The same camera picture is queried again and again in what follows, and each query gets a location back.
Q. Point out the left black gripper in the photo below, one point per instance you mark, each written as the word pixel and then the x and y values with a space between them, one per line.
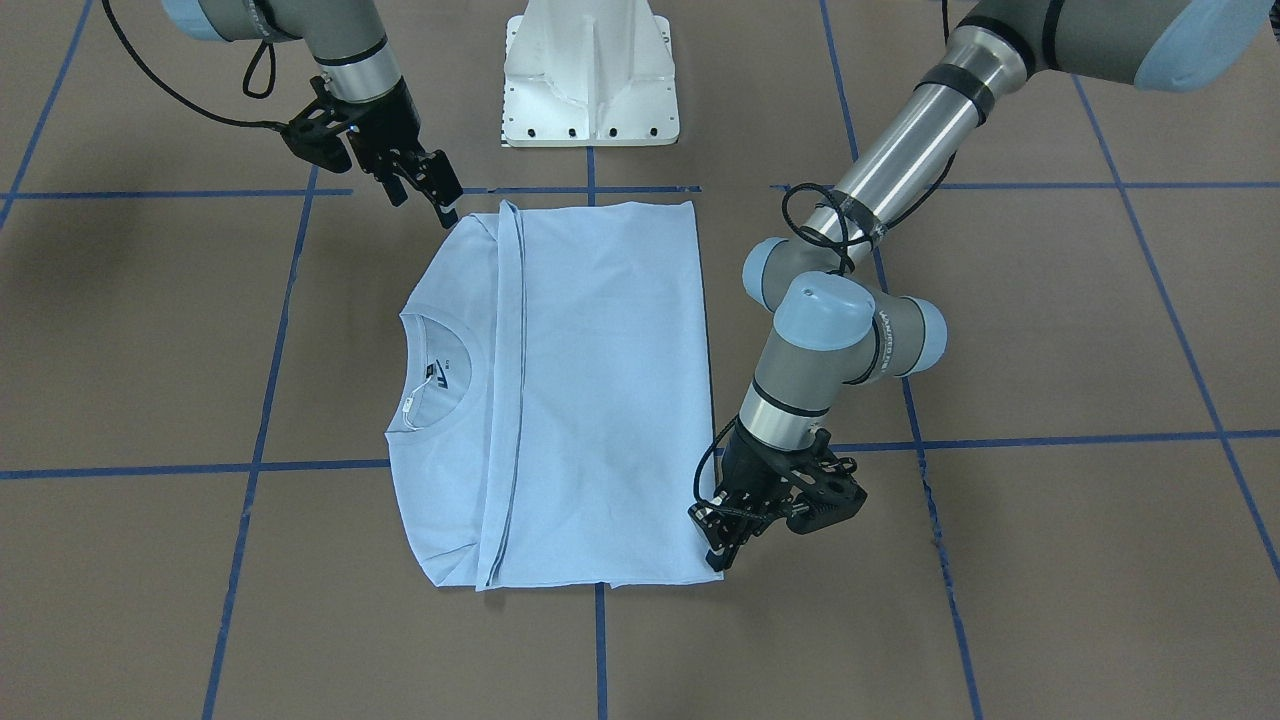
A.
pixel 752 464

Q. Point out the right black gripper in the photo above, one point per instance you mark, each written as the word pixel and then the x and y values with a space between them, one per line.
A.
pixel 388 122

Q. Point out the light blue t-shirt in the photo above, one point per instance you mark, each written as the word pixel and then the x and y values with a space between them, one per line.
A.
pixel 556 400

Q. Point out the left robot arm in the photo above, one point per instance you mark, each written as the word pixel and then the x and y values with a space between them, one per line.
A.
pixel 1106 261

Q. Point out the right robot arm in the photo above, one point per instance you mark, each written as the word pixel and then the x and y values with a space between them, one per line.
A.
pixel 347 39

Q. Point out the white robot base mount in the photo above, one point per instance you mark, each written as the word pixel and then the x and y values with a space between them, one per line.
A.
pixel 589 74

